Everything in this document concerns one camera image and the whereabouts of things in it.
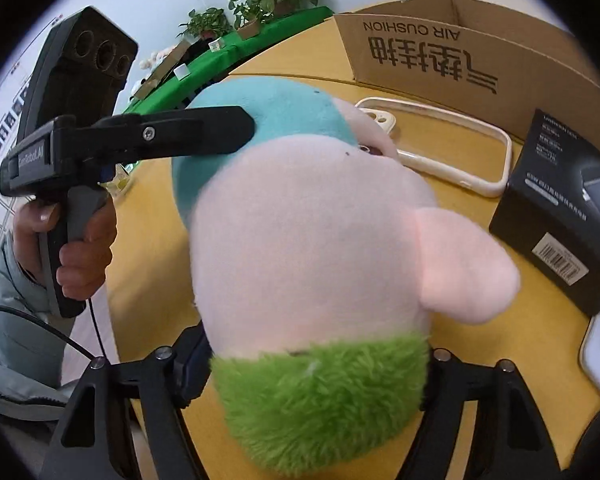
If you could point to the potted plant in wooden pot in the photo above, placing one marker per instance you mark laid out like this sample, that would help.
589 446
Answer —
247 15

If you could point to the white plush toy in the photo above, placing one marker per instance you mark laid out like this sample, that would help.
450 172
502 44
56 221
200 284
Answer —
150 60

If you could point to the person's left forearm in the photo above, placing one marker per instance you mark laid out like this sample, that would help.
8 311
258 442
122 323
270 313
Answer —
15 285

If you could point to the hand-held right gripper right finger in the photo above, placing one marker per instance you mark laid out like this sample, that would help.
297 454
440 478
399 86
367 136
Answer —
440 375

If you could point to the green table cloth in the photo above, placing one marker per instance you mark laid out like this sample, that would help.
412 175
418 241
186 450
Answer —
260 42

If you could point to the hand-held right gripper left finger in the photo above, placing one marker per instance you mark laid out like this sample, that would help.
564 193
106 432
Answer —
198 360

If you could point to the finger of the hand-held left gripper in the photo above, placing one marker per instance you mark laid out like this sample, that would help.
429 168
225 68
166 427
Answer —
190 132

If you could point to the long open cardboard box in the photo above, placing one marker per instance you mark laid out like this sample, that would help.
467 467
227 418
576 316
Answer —
162 72

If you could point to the pink teal green plush toy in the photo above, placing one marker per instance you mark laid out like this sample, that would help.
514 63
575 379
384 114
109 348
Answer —
305 235

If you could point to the white cup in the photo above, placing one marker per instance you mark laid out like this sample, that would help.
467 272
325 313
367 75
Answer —
216 45
181 71

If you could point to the small potted plant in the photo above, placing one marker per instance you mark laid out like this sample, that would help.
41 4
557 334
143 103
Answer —
205 22

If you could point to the black product box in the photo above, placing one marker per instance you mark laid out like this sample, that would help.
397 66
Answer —
545 210

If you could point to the brown cardboard box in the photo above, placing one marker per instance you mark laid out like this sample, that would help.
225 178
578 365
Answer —
430 60

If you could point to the person's left hand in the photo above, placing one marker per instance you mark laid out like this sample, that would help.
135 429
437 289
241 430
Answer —
92 255

